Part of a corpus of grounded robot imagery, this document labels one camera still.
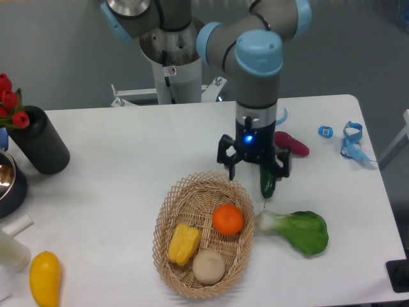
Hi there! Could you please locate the green cucumber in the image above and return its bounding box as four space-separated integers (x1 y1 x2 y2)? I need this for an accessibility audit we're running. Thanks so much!
259 166 275 201

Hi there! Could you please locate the white small box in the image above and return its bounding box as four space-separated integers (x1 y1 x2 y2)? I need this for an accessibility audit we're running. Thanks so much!
2 214 34 237

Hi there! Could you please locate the purple sweet potato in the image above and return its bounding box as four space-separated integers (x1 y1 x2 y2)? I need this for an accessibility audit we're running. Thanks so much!
275 131 310 157

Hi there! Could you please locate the yellow bell pepper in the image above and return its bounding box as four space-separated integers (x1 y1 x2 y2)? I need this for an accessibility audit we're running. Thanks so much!
167 223 201 266

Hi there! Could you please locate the white frame at right edge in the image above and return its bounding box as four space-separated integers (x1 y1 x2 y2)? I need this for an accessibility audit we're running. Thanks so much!
378 110 408 170

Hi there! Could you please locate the green bok choy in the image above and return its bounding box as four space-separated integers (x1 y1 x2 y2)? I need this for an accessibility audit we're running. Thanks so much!
256 210 329 256

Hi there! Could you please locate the orange fruit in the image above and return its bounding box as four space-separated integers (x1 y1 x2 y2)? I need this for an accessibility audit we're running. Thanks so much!
212 203 244 235

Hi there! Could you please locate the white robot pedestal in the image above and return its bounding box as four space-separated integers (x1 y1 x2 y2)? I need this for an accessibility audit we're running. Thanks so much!
111 18 227 107

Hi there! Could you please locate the beige round bun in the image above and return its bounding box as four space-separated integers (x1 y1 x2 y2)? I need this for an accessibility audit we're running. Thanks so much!
192 250 226 285

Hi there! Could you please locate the woven wicker basket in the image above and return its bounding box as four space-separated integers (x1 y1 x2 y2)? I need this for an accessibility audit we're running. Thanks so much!
153 172 254 299

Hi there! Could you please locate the black device at table edge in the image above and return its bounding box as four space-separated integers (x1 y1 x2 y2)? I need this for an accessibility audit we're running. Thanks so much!
386 259 408 293

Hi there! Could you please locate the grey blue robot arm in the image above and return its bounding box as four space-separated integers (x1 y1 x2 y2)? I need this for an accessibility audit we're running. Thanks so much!
101 1 312 179

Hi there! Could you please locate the black cylindrical vase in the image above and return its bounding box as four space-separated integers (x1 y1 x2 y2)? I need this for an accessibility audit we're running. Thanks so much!
7 106 70 175

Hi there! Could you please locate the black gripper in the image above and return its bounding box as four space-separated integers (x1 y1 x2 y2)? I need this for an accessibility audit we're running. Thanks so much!
217 120 291 182

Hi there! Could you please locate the blue lanyard strap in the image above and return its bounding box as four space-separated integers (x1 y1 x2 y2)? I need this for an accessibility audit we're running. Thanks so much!
339 120 378 164

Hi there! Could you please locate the red tulip bouquet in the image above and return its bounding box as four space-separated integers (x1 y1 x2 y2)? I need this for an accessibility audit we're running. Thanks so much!
1 73 30 129

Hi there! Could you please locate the white plastic bottle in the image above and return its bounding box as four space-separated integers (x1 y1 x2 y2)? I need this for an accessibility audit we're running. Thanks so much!
0 230 31 272

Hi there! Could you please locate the blue object at left edge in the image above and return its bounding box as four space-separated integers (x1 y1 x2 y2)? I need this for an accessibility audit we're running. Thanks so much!
0 128 9 152

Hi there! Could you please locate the yellow mango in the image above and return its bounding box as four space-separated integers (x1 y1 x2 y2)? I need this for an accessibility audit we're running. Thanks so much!
29 251 61 307

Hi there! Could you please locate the dark metal bowl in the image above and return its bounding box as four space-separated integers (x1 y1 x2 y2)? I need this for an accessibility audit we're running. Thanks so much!
1 150 27 218

